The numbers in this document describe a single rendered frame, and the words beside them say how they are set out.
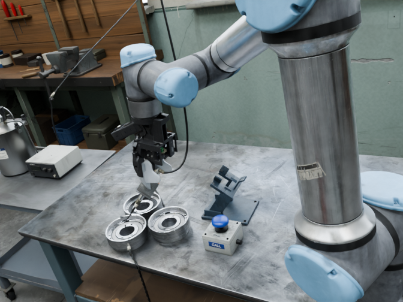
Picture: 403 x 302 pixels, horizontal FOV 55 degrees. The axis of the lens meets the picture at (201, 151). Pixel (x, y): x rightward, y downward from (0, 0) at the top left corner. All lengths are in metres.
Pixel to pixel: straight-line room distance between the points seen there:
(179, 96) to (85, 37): 2.33
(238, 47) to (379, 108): 1.76
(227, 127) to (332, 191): 2.25
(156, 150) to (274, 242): 0.35
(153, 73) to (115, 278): 0.76
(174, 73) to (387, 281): 0.53
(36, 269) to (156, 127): 1.35
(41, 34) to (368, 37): 2.34
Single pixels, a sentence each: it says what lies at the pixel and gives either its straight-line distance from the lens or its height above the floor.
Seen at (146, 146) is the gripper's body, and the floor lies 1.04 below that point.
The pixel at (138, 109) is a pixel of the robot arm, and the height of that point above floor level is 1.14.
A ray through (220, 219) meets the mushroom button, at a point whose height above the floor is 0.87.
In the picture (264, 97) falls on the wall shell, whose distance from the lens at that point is 2.56.
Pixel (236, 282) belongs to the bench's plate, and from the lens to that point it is 0.86.
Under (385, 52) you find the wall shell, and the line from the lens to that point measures 2.32.
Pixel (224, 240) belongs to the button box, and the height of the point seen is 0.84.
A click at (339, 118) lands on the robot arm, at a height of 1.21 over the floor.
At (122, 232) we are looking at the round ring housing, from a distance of 1.04.
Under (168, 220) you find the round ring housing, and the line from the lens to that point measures 1.02.
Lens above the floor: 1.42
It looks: 27 degrees down
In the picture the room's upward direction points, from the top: 11 degrees counter-clockwise
